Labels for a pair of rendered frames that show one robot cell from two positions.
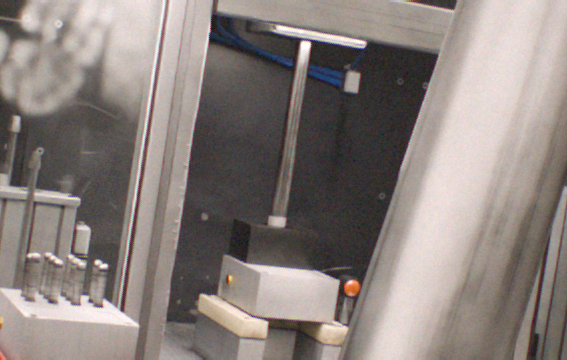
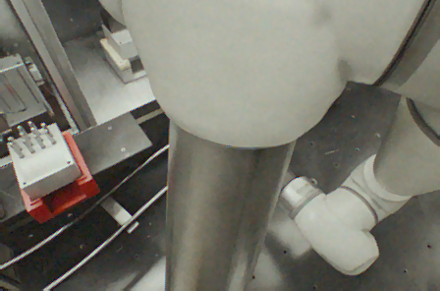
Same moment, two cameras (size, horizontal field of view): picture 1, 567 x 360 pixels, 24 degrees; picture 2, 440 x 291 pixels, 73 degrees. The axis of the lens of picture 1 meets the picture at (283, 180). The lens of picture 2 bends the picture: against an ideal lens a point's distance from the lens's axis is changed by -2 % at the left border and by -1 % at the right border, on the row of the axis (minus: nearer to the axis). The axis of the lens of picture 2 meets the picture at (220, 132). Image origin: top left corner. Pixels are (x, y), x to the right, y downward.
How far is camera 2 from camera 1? 77 cm
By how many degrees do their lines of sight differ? 48
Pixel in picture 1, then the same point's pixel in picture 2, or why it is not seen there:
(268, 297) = (126, 51)
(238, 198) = not seen: outside the picture
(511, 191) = (239, 275)
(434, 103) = (175, 230)
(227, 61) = not seen: outside the picture
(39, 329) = (30, 187)
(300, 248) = not seen: hidden behind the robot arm
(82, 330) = (50, 177)
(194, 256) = (92, 6)
